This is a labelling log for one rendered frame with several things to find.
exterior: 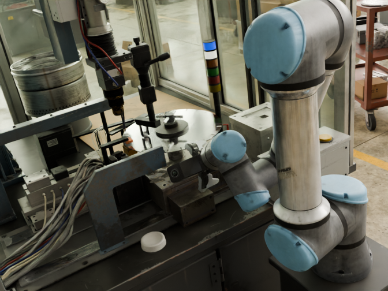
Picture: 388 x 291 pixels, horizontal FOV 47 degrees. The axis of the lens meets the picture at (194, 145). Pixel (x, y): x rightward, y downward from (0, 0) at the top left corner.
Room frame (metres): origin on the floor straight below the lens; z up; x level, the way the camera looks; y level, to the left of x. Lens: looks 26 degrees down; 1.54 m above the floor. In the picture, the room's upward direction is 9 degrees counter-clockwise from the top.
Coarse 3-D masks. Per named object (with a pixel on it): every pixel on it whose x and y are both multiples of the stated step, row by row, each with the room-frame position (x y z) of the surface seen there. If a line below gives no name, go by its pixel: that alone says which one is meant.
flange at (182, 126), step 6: (180, 120) 1.38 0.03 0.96; (162, 126) 1.35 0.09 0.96; (168, 126) 1.32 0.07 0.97; (174, 126) 1.32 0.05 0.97; (180, 126) 1.32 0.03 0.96; (186, 126) 1.32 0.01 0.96; (156, 132) 1.32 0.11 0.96; (162, 132) 1.30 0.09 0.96; (168, 132) 1.30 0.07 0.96; (174, 132) 1.29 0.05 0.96; (180, 132) 1.29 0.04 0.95
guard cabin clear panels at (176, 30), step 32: (0, 0) 2.18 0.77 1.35; (32, 0) 2.24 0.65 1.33; (128, 0) 2.46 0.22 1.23; (160, 0) 2.32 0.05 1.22; (192, 0) 2.04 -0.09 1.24; (224, 0) 1.82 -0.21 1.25; (288, 0) 1.49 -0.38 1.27; (32, 32) 2.22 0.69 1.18; (128, 32) 2.45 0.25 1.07; (160, 32) 2.38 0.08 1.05; (192, 32) 2.08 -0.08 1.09; (224, 32) 1.84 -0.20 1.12; (128, 64) 2.43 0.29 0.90; (160, 64) 2.44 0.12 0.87; (192, 64) 2.11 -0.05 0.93; (224, 64) 1.87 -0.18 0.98; (0, 96) 2.11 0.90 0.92; (96, 96) 2.33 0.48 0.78; (224, 96) 1.89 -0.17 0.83; (256, 96) 1.68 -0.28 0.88; (0, 128) 2.09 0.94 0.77
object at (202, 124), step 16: (176, 112) 1.48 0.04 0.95; (192, 112) 1.46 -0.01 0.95; (208, 112) 1.44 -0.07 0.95; (128, 128) 1.40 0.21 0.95; (144, 128) 1.38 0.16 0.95; (192, 128) 1.32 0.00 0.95; (208, 128) 1.30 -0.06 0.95; (128, 144) 1.27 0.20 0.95; (144, 144) 1.26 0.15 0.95; (160, 144) 1.24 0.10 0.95; (176, 144) 1.22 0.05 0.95
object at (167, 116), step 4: (172, 112) 1.36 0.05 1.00; (156, 116) 1.36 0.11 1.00; (160, 116) 1.35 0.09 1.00; (164, 116) 1.34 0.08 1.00; (168, 116) 1.33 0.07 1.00; (172, 116) 1.33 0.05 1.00; (176, 116) 1.33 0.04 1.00; (180, 116) 1.32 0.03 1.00; (164, 120) 1.30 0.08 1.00; (168, 120) 1.33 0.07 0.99; (172, 120) 1.33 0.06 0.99
